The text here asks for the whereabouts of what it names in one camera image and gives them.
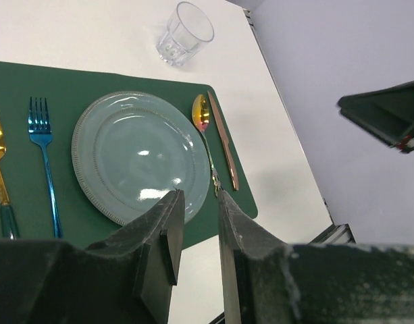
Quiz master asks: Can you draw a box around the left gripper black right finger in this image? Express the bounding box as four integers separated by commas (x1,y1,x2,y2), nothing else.
217,190,414,323

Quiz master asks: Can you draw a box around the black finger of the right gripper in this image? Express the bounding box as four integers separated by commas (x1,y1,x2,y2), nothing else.
337,81,414,154

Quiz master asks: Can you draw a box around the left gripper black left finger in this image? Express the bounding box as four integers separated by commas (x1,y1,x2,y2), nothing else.
0,190,185,323

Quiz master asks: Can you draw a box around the teal ceramic plate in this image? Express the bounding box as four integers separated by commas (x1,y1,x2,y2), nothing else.
71,91,211,225

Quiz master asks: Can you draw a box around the gold fork with green handle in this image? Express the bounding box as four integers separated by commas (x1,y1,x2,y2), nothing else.
0,121,20,240

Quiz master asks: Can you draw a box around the dark green placemat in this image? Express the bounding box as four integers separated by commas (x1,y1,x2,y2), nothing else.
0,62,258,248

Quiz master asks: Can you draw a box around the rose gold knife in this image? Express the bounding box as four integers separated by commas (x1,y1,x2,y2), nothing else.
207,91,240,191

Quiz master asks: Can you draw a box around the blue metal fork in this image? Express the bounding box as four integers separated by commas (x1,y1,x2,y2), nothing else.
28,97,63,238

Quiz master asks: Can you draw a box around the iridescent gold spoon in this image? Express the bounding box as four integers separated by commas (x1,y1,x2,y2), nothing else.
191,94,222,197

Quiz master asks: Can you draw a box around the clear drinking glass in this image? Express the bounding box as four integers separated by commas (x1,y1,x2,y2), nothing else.
156,1,215,67

